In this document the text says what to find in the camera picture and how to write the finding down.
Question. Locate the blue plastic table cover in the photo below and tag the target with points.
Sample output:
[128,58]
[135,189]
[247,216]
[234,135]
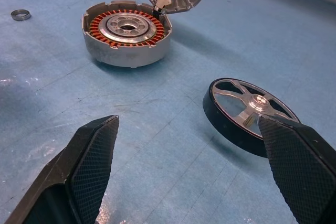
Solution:
[168,90]

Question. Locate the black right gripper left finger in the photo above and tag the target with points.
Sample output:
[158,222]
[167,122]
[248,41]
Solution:
[86,171]

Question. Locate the grey round metal part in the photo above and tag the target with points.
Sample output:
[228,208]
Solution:
[126,56]

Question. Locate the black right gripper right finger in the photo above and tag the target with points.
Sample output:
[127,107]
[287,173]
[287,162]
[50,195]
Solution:
[299,171]

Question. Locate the black rotor silver spokes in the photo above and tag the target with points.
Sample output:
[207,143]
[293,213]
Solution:
[225,124]

